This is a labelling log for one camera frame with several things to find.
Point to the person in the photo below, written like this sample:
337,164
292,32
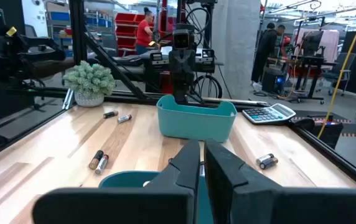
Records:
262,53
143,34
270,25

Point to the black copper AA battery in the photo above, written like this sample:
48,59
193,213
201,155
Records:
110,114
269,163
96,159

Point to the grey desk calculator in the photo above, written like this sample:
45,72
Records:
268,113

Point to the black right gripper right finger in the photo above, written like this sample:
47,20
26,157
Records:
227,193

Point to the silver AA battery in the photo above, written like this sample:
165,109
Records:
124,118
102,164
264,158

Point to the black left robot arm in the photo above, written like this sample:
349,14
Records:
181,91

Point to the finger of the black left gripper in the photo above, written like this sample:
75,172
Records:
175,65
189,65

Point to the black aluminium rig frame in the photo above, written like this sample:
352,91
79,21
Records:
76,31

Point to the pink cloth cover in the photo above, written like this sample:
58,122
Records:
330,43

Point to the red storage bin shelf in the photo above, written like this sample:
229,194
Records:
126,31

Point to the blue storage bin shelf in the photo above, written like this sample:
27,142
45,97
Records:
97,21

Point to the green potted succulent plant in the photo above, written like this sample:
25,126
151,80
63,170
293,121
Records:
89,81

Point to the teal plastic bin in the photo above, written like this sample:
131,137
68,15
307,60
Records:
196,124
125,180

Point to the silver metal strip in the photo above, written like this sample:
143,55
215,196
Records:
68,99

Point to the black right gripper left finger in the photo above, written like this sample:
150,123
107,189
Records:
184,168

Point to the yellow tape tag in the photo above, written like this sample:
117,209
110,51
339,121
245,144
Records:
152,43

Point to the black workstation stand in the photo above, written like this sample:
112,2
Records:
310,62

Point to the grey office chair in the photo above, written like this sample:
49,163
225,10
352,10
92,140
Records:
341,70

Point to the black computer tower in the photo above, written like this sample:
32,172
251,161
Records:
273,81

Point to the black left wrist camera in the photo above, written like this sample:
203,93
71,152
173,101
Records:
182,40

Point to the person's forearm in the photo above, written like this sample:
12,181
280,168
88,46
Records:
53,68

